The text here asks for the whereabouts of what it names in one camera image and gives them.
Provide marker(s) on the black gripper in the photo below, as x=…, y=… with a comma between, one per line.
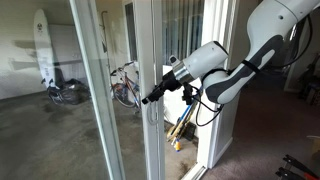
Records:
x=169, y=82

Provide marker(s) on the grey door handle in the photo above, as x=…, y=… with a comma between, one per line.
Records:
x=151, y=113

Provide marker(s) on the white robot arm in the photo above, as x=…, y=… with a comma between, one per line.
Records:
x=266, y=27

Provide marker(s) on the fixed glass door panel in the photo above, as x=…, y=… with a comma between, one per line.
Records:
x=52, y=126

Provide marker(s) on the red bicycle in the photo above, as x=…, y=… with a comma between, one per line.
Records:
x=126, y=92

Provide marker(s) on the blue yellow tool bundle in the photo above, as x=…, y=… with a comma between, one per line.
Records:
x=175, y=132

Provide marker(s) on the black bag on patio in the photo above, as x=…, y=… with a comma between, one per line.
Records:
x=72, y=92

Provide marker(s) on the white surfboard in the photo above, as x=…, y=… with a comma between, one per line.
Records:
x=44, y=50

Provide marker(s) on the red black clamp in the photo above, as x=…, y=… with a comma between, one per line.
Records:
x=295, y=170

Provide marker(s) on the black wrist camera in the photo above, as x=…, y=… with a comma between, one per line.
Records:
x=187, y=93

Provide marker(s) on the white door frame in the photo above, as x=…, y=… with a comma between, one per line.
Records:
x=215, y=136

